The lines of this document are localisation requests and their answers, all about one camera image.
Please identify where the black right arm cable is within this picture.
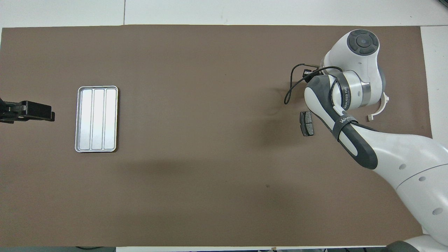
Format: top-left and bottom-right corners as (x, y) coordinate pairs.
(284, 63), (345, 105)

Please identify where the brown table mat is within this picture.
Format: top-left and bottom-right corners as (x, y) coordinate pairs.
(0, 25), (433, 247)

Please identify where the white curved plastic bracket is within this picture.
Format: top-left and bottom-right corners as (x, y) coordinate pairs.
(366, 92), (390, 122)

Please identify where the silver metal tray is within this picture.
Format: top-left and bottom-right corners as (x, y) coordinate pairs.
(75, 85), (119, 153)

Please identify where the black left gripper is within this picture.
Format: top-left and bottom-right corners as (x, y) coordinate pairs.
(0, 99), (55, 124)

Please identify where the dark rectangular brake pad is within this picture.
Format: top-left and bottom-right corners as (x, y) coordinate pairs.
(300, 111), (315, 137)

